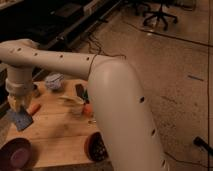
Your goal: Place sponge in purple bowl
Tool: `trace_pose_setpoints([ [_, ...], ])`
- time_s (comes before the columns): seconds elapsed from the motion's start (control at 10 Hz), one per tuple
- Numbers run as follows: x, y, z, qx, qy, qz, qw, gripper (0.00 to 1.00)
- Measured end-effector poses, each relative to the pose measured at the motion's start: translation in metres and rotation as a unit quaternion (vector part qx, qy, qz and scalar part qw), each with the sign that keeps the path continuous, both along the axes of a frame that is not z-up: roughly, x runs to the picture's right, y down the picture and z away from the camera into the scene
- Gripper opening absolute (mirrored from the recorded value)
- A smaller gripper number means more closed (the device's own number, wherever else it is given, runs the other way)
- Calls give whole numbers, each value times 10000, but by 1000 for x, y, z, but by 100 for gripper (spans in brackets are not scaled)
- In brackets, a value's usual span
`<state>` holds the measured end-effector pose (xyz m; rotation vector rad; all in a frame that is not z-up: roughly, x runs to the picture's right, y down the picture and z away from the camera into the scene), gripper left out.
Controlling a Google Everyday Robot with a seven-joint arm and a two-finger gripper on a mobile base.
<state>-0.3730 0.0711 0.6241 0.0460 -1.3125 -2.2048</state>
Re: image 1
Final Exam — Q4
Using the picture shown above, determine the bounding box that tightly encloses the orange round toy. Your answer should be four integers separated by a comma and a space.
83, 104, 93, 117

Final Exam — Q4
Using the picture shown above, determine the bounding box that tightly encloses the purple bowl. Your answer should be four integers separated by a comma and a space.
0, 138, 31, 171

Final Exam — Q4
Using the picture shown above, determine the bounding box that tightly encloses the orange carrot toy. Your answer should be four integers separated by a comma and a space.
27, 103, 41, 116

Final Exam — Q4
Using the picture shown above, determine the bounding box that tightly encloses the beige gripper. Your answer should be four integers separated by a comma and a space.
8, 93, 32, 111

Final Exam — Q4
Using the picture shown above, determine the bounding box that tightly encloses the black rectangular block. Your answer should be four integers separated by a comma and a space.
75, 84, 85, 98

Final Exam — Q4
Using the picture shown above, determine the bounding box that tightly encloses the cream plastic toy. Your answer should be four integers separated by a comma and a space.
59, 95, 84, 116

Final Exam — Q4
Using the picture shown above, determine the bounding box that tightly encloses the blue white patterned cup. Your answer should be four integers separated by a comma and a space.
45, 74, 64, 91

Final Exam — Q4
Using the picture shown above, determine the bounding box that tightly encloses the black object on floor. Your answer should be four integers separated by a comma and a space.
193, 137, 213, 156

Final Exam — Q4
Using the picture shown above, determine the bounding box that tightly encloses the black office chair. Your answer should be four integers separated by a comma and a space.
132, 0, 178, 31

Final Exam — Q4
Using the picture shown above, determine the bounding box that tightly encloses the brown speckled bowl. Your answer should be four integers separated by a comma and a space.
84, 132, 108, 162

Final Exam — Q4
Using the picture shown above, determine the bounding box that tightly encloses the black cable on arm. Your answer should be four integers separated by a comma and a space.
87, 34, 127, 79

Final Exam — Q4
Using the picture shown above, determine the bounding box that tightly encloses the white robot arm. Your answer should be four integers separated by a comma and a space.
0, 39, 170, 171

